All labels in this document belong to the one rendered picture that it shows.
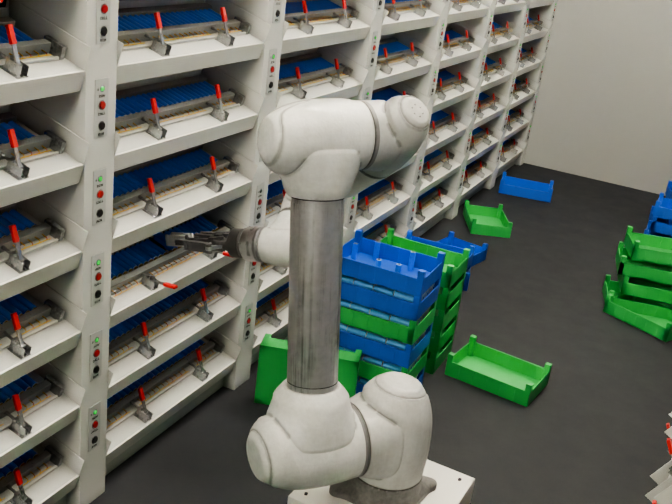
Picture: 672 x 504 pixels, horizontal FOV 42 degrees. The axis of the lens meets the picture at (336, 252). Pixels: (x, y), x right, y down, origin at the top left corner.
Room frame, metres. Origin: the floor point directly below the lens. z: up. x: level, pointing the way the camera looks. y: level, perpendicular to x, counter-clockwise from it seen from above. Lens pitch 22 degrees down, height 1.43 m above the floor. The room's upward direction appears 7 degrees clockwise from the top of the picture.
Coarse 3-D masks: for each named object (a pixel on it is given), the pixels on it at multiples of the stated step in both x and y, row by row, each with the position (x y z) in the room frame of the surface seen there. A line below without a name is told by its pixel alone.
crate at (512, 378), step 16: (464, 352) 2.75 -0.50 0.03; (480, 352) 2.77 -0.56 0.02; (496, 352) 2.74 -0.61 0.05; (448, 368) 2.62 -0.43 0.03; (464, 368) 2.59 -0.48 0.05; (480, 368) 2.69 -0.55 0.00; (496, 368) 2.71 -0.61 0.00; (512, 368) 2.71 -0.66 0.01; (528, 368) 2.68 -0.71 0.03; (544, 368) 2.64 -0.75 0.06; (480, 384) 2.56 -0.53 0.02; (496, 384) 2.53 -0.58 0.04; (512, 384) 2.61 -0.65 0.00; (528, 384) 2.48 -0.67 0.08; (544, 384) 2.61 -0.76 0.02; (512, 400) 2.50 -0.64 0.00; (528, 400) 2.48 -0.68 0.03
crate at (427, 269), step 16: (352, 240) 2.59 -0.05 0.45; (368, 240) 2.61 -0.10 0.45; (368, 256) 2.59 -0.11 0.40; (384, 256) 2.59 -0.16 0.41; (400, 256) 2.57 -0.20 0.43; (416, 256) 2.55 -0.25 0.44; (352, 272) 2.42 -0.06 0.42; (368, 272) 2.40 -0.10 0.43; (384, 272) 2.38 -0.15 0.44; (416, 272) 2.51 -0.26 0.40; (432, 272) 2.41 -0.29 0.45; (400, 288) 2.36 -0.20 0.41; (416, 288) 2.34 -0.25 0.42
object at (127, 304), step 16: (224, 224) 2.35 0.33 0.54; (240, 224) 2.35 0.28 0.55; (192, 256) 2.17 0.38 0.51; (224, 256) 2.24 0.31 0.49; (160, 272) 2.04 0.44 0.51; (176, 272) 2.07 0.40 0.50; (192, 272) 2.09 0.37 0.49; (208, 272) 2.18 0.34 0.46; (128, 288) 1.92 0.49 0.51; (144, 288) 1.94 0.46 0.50; (160, 288) 1.97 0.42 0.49; (112, 304) 1.79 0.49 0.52; (128, 304) 1.86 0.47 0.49; (144, 304) 1.92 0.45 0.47; (112, 320) 1.81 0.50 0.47
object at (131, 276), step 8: (168, 256) 2.08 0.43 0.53; (176, 256) 2.10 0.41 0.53; (152, 264) 2.02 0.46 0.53; (160, 264) 2.04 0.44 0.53; (128, 272) 1.95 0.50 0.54; (136, 272) 1.96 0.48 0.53; (144, 272) 1.98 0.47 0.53; (112, 280) 1.89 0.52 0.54; (120, 280) 1.90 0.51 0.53; (128, 280) 1.92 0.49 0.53; (112, 288) 1.87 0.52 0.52
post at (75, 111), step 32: (32, 0) 1.76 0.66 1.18; (64, 0) 1.72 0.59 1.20; (96, 0) 1.73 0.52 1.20; (96, 64) 1.73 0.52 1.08; (64, 96) 1.72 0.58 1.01; (96, 160) 1.74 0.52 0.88; (64, 192) 1.72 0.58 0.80; (64, 288) 1.72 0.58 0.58; (96, 320) 1.75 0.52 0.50; (96, 384) 1.75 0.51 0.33; (96, 448) 1.75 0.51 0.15; (96, 480) 1.76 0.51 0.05
